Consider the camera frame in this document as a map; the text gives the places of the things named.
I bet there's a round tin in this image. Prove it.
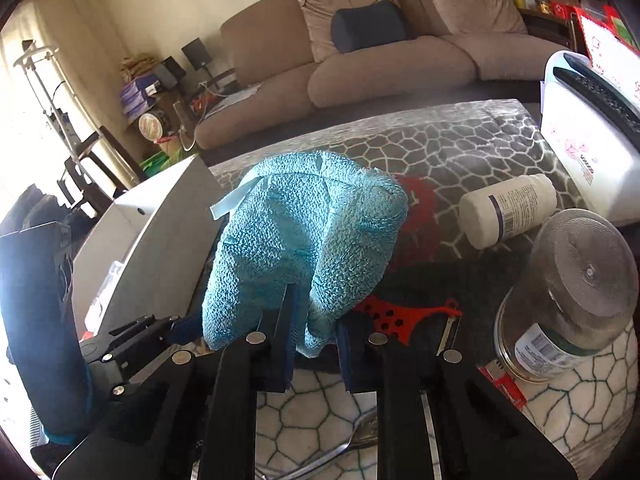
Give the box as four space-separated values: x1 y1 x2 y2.
138 112 169 142

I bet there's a dark blue lumbar pillow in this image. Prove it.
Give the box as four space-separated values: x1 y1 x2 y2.
330 0 407 55

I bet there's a white coat stand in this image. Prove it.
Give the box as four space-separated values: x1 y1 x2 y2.
12 39 97 163

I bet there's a red peeler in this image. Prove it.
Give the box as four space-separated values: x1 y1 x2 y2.
356 296 463 357

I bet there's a stack of purple boxes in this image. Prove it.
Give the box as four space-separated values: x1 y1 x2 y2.
121 74 159 122

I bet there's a white container box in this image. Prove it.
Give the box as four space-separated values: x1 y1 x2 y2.
70 154 225 341

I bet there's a blue knitted towel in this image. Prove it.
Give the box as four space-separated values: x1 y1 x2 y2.
201 150 409 359

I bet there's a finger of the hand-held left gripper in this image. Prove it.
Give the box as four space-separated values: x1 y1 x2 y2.
106 313 157 341
79 316 207 403

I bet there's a clear jar with green label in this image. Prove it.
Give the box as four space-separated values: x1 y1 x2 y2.
494 208 640 384

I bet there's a metal spoon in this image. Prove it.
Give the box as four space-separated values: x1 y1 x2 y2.
256 409 379 480

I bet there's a black speaker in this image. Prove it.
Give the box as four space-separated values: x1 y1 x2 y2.
181 37 207 69
161 56 187 82

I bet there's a black remote control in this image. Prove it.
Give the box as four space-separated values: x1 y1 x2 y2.
564 53 640 111
552 66 640 134

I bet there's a white card with red print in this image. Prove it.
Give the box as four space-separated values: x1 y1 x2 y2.
574 4 640 88

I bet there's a small red packet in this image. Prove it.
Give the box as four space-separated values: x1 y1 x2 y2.
476 361 529 412

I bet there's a brown sofa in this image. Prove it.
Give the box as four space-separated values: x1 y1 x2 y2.
193 0 572 151

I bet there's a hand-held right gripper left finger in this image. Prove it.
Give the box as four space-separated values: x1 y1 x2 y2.
52 282 307 480

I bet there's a white tissue box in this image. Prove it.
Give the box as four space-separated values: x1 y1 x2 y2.
539 50 640 228

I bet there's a dark wooden cabinet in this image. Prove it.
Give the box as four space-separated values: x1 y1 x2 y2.
517 2 586 56

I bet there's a white pill bottle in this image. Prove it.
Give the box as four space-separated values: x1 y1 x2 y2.
459 173 558 251

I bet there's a dark wooden chair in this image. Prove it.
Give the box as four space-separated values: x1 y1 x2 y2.
56 125 147 211

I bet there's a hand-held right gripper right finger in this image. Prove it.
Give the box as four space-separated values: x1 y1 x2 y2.
336 319 581 480

